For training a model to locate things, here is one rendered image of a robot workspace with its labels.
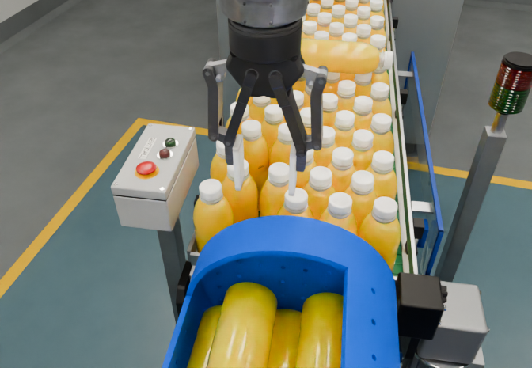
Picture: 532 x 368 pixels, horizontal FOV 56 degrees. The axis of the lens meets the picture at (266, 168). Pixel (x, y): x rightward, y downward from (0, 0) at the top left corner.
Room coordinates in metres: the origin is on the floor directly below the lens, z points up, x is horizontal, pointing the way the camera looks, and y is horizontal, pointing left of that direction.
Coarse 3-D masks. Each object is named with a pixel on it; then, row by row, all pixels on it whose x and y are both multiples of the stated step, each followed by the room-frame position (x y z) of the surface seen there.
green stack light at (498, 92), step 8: (496, 88) 0.81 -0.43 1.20; (504, 88) 0.80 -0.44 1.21; (496, 96) 0.80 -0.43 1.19; (504, 96) 0.79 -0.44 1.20; (512, 96) 0.79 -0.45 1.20; (520, 96) 0.78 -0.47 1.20; (528, 96) 0.80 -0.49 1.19; (488, 104) 0.82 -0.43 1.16; (496, 104) 0.80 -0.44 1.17; (504, 104) 0.79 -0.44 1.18; (512, 104) 0.78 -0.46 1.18; (520, 104) 0.79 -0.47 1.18; (504, 112) 0.79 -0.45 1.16; (512, 112) 0.78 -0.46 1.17
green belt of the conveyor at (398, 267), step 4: (388, 72) 1.43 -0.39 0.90; (392, 124) 1.13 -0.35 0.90; (392, 128) 1.11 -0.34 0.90; (392, 132) 1.09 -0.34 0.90; (396, 196) 0.84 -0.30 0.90; (396, 200) 0.83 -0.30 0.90; (400, 244) 0.70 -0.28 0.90; (400, 248) 0.68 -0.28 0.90; (400, 252) 0.67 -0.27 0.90; (400, 256) 0.66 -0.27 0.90; (396, 260) 0.65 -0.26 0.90; (400, 260) 0.65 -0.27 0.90; (396, 264) 0.64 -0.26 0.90; (400, 264) 0.64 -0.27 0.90; (396, 268) 0.63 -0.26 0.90; (400, 268) 0.63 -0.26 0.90; (396, 272) 0.62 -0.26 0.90; (396, 276) 0.61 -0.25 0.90
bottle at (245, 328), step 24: (240, 288) 0.40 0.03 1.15; (264, 288) 0.40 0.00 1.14; (240, 312) 0.36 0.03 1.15; (264, 312) 0.37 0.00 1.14; (216, 336) 0.34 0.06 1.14; (240, 336) 0.33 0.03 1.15; (264, 336) 0.34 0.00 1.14; (216, 360) 0.30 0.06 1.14; (240, 360) 0.30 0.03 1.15; (264, 360) 0.31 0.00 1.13
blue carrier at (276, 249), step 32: (256, 224) 0.44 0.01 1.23; (288, 224) 0.43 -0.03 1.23; (320, 224) 0.43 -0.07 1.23; (224, 256) 0.40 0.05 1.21; (256, 256) 0.44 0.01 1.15; (288, 256) 0.44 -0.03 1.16; (320, 256) 0.38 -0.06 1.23; (352, 256) 0.39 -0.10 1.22; (192, 288) 0.40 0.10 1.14; (224, 288) 0.45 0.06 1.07; (288, 288) 0.44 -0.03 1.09; (320, 288) 0.43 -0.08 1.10; (352, 288) 0.35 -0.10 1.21; (384, 288) 0.38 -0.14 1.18; (192, 320) 0.40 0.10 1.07; (352, 320) 0.31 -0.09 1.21; (384, 320) 0.33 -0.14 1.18; (352, 352) 0.27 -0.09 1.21; (384, 352) 0.29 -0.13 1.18
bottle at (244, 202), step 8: (248, 176) 0.69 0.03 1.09; (224, 184) 0.69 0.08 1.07; (232, 184) 0.68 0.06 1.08; (248, 184) 0.68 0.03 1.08; (224, 192) 0.68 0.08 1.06; (232, 192) 0.67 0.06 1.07; (240, 192) 0.67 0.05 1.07; (248, 192) 0.67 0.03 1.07; (256, 192) 0.69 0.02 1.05; (232, 200) 0.66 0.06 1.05; (240, 200) 0.66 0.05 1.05; (248, 200) 0.67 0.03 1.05; (256, 200) 0.68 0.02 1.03; (232, 208) 0.66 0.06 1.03; (240, 208) 0.66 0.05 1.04; (248, 208) 0.67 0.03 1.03; (256, 208) 0.68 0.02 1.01; (240, 216) 0.66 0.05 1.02; (248, 216) 0.67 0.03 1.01; (256, 216) 0.68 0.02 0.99
